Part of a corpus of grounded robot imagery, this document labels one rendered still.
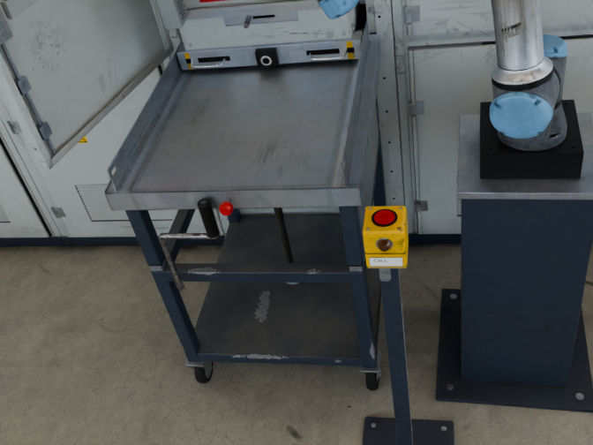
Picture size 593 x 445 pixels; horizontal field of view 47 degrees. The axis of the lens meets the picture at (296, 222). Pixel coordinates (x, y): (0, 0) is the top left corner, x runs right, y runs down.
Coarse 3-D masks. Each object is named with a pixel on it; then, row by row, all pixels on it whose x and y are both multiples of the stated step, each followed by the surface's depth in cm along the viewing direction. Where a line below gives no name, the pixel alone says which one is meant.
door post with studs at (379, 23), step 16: (368, 0) 194; (384, 0) 193; (368, 16) 197; (384, 16) 196; (384, 32) 199; (384, 48) 203; (384, 64) 206; (384, 80) 210; (384, 96) 214; (400, 160) 229; (400, 176) 234; (400, 192) 239
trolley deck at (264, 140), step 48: (192, 96) 194; (240, 96) 190; (288, 96) 186; (336, 96) 182; (192, 144) 175; (240, 144) 172; (288, 144) 169; (336, 144) 166; (144, 192) 163; (192, 192) 161; (240, 192) 159; (288, 192) 156; (336, 192) 154
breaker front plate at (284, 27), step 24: (192, 0) 188; (240, 0) 186; (264, 0) 185; (288, 0) 184; (192, 24) 194; (216, 24) 193; (240, 24) 191; (264, 24) 190; (288, 24) 189; (312, 24) 188; (336, 24) 187; (192, 48) 199
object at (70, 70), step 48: (0, 0) 156; (48, 0) 168; (96, 0) 184; (144, 0) 202; (0, 48) 158; (48, 48) 171; (96, 48) 186; (144, 48) 205; (48, 96) 173; (96, 96) 190; (48, 144) 174
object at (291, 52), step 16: (224, 48) 197; (240, 48) 196; (256, 48) 195; (288, 48) 193; (304, 48) 193; (320, 48) 192; (336, 48) 191; (352, 48) 191; (208, 64) 201; (224, 64) 200; (240, 64) 200; (256, 64) 199
